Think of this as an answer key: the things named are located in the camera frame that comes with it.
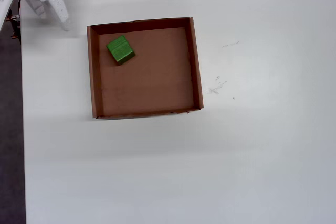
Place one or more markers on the green cube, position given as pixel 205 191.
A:
pixel 120 48

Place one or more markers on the brown cardboard box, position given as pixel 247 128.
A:
pixel 147 82

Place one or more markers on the metal bracket with brass standoffs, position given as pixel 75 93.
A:
pixel 16 22

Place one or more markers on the white wrist camera mount plate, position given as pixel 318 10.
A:
pixel 4 6

